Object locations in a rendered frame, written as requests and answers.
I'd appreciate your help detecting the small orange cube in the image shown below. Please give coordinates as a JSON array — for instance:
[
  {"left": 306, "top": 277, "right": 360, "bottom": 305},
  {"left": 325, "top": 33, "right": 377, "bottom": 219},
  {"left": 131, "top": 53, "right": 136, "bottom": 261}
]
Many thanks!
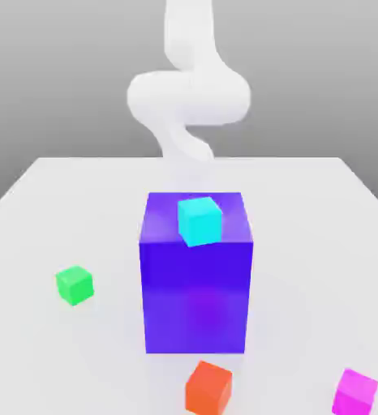
[{"left": 184, "top": 360, "right": 234, "bottom": 415}]

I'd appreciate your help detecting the large purple box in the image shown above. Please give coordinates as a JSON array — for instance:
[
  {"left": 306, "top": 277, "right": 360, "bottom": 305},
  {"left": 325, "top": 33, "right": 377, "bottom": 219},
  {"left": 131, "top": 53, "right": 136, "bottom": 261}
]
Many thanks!
[{"left": 139, "top": 191, "right": 254, "bottom": 355}]

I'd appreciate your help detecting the small cyan cube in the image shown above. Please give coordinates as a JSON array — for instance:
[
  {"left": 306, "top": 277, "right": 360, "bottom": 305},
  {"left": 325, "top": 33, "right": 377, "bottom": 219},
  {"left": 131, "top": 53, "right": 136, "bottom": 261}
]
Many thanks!
[{"left": 177, "top": 195, "right": 223, "bottom": 248}]

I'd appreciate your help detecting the small green cube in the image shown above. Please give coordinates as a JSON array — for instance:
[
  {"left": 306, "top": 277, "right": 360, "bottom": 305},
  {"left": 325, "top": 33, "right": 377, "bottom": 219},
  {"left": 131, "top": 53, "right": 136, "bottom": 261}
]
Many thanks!
[{"left": 54, "top": 264, "right": 95, "bottom": 306}]

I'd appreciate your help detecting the small magenta cube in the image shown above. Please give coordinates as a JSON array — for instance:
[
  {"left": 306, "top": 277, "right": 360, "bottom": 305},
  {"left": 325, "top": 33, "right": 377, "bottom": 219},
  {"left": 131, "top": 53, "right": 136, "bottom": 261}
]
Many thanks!
[{"left": 331, "top": 367, "right": 378, "bottom": 415}]

